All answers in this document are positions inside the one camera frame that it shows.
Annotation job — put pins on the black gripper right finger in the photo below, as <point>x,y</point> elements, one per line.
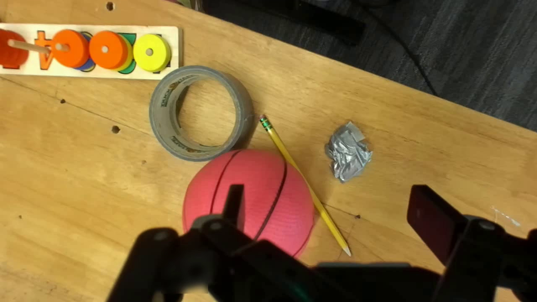
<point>476,252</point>

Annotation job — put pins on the grey duct tape roll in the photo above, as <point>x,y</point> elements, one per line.
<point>162,111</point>

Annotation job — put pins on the wooden stacking toy board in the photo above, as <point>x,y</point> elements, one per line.
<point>175,44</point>

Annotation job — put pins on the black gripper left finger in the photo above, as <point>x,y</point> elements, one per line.
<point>169,262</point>

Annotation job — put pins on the orange and blue disc stack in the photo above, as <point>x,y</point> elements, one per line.
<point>76,52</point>

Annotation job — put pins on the orange and green disc stack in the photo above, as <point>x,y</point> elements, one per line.
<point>106,51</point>

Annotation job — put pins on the yellow pencil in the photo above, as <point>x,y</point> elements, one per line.
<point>305,185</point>

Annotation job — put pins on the pink rubber basketball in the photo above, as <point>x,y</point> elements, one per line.
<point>263,178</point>

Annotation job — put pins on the crumpled silver tape wad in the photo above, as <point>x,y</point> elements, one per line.
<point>348,151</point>

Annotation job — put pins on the red-orange disc stack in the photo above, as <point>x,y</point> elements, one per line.
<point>11,56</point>

